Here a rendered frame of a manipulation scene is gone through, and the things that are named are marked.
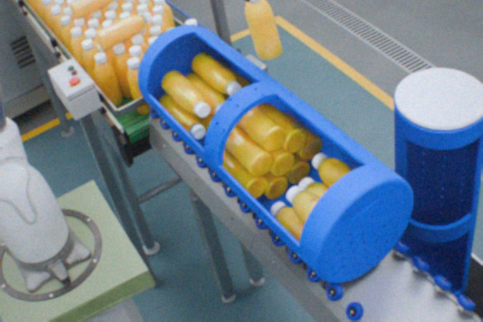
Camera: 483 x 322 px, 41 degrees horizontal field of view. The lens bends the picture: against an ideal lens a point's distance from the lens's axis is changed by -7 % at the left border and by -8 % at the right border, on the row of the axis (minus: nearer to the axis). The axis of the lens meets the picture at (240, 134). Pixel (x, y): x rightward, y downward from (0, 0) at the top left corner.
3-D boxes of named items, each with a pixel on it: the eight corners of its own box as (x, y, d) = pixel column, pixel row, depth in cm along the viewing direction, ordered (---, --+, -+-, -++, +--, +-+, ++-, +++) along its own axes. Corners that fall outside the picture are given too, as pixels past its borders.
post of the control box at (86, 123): (151, 288, 282) (75, 105, 218) (147, 282, 284) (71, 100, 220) (159, 284, 283) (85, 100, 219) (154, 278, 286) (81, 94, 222)
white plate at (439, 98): (378, 83, 195) (379, 86, 195) (423, 139, 174) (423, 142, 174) (456, 58, 198) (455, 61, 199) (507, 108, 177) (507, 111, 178)
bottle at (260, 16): (285, 45, 179) (270, -12, 168) (279, 60, 175) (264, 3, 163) (260, 46, 182) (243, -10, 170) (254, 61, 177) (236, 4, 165)
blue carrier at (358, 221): (328, 304, 152) (306, 235, 133) (155, 125, 213) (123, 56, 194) (417, 233, 159) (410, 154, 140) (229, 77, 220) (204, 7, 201)
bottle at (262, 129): (259, 142, 163) (219, 108, 176) (271, 157, 168) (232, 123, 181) (279, 122, 164) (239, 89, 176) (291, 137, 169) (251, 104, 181)
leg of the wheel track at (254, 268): (255, 289, 273) (228, 182, 233) (247, 280, 277) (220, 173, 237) (266, 281, 275) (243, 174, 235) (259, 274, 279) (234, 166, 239)
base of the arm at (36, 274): (36, 306, 148) (28, 292, 145) (4, 249, 163) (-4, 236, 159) (101, 266, 155) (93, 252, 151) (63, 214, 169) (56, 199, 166)
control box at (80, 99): (75, 121, 211) (65, 95, 204) (56, 93, 225) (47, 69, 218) (102, 106, 214) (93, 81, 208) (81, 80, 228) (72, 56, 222)
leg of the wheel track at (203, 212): (227, 306, 269) (193, 202, 229) (219, 297, 273) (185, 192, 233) (238, 299, 271) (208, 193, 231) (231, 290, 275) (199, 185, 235)
